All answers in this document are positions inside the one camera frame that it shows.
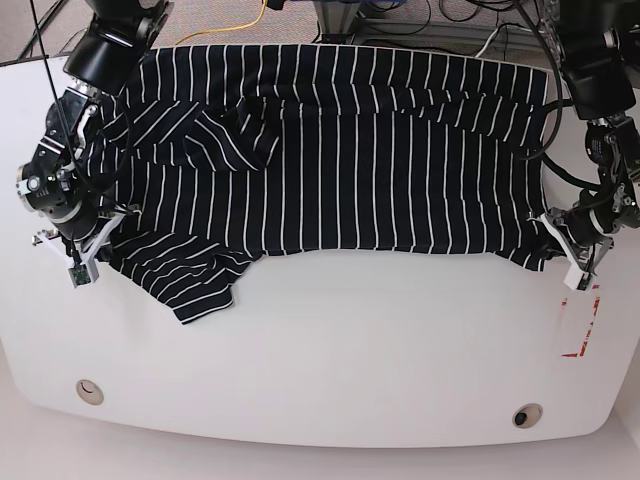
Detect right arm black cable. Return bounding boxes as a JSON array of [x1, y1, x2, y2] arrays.
[[29, 0, 136, 201]]

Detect red tape rectangle marking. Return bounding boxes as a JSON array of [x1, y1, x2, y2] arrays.
[[556, 283, 602, 358]]

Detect right table grommet hole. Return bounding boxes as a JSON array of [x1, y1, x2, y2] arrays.
[[512, 403, 543, 429]]

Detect navy white striped t-shirt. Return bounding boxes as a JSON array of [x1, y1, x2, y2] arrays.
[[81, 45, 548, 324]]

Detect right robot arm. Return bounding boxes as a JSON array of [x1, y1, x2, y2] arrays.
[[15, 1, 173, 287]]

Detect yellow cable on floor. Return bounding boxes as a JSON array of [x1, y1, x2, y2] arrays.
[[174, 2, 265, 47]]

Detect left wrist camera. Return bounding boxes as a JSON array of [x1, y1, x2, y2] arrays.
[[569, 272, 593, 291]]

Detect white cable on floor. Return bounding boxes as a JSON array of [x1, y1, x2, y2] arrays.
[[473, 23, 501, 59]]

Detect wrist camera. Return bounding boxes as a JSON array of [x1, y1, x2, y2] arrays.
[[569, 272, 593, 291], [68, 264, 98, 288]]

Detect table grommet hole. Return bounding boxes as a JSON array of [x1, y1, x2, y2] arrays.
[[76, 379, 104, 406], [512, 403, 543, 429]]

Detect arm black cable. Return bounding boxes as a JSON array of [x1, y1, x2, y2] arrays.
[[517, 0, 601, 191], [29, 0, 136, 201]]

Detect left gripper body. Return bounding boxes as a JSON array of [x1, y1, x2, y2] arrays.
[[528, 209, 615, 290]]

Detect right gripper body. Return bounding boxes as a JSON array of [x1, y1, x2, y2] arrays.
[[32, 209, 140, 283]]

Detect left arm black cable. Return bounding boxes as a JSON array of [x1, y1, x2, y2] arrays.
[[517, 0, 601, 191]]

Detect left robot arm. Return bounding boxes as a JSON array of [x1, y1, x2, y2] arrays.
[[537, 1, 639, 291]]

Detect left table grommet hole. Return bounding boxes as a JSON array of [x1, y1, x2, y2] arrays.
[[76, 379, 104, 406]]

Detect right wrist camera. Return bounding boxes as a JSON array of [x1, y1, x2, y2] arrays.
[[68, 264, 98, 288]]

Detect aluminium frame stand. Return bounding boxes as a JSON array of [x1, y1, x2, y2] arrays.
[[312, 1, 575, 79]]

